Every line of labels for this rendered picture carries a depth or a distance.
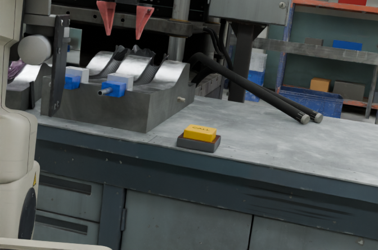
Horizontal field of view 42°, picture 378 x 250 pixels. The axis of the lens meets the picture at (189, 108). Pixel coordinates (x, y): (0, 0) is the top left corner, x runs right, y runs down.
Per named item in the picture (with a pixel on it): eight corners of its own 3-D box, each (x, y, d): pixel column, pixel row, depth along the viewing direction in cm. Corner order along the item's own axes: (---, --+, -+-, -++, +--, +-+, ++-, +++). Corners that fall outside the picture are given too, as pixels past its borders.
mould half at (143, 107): (145, 133, 111) (152, 73, 108) (40, 114, 116) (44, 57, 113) (193, 101, 159) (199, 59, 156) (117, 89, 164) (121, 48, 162)
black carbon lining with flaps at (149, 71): (133, 95, 117) (136, 55, 115) (69, 85, 120) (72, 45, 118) (171, 80, 150) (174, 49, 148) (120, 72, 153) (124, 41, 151)
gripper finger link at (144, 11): (121, 36, 114) (125, -6, 112) (151, 40, 113) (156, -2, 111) (111, 36, 108) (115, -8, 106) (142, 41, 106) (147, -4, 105)
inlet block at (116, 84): (110, 107, 103) (112, 81, 102) (88, 103, 104) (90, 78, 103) (131, 99, 115) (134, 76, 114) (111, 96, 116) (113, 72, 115)
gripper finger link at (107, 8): (104, 33, 115) (108, -8, 113) (134, 38, 114) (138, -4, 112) (93, 34, 109) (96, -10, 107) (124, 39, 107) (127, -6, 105)
